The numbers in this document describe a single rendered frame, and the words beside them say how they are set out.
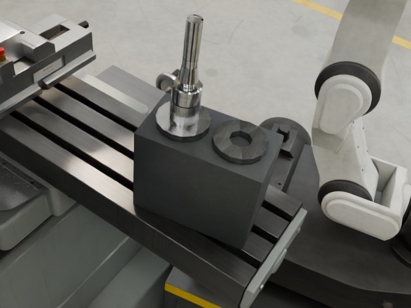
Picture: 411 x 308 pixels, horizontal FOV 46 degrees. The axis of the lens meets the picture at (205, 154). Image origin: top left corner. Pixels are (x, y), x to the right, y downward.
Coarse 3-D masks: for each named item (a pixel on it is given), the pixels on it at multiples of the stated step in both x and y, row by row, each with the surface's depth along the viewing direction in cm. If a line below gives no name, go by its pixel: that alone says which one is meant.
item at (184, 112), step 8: (176, 96) 73; (200, 96) 74; (176, 104) 75; (184, 104) 74; (192, 104) 74; (200, 104) 76; (176, 112) 76; (184, 112) 75; (192, 112) 75; (176, 120) 77; (184, 120) 76; (192, 120) 77
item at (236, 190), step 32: (160, 128) 77; (192, 128) 77; (224, 128) 78; (256, 128) 79; (160, 160) 79; (192, 160) 76; (224, 160) 75; (256, 160) 75; (160, 192) 84; (192, 192) 81; (224, 192) 78; (256, 192) 75; (192, 224) 87; (224, 224) 83
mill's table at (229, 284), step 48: (48, 96) 108; (96, 96) 110; (0, 144) 104; (48, 144) 98; (96, 144) 100; (96, 192) 92; (144, 240) 92; (192, 240) 86; (288, 240) 90; (240, 288) 82
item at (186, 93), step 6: (174, 84) 73; (180, 84) 74; (198, 84) 74; (174, 90) 73; (180, 90) 72; (186, 90) 73; (192, 90) 73; (198, 90) 73; (180, 96) 73; (186, 96) 73; (192, 96) 73
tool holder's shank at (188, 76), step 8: (192, 16) 66; (200, 16) 66; (192, 24) 65; (200, 24) 65; (192, 32) 66; (200, 32) 66; (184, 40) 68; (192, 40) 67; (200, 40) 68; (184, 48) 69; (192, 48) 68; (184, 56) 69; (192, 56) 69; (184, 64) 70; (192, 64) 70; (184, 72) 71; (192, 72) 71; (184, 80) 72; (192, 80) 72
